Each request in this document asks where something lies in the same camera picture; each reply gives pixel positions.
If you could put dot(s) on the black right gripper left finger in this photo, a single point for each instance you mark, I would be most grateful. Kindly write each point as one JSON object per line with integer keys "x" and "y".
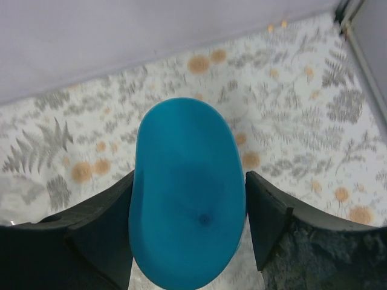
{"x": 83, "y": 247}

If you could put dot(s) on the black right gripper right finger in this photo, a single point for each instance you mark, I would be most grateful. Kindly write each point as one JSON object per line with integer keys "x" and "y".
{"x": 298, "y": 246}

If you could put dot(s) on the blue plastic wine glass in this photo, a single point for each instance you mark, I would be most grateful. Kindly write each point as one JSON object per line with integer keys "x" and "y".
{"x": 188, "y": 204}

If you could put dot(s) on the chrome wine glass rack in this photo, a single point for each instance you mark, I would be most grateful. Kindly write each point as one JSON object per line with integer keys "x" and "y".
{"x": 22, "y": 201}

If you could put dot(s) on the floral tablecloth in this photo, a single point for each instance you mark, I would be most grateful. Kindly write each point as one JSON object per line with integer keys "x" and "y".
{"x": 256, "y": 163}

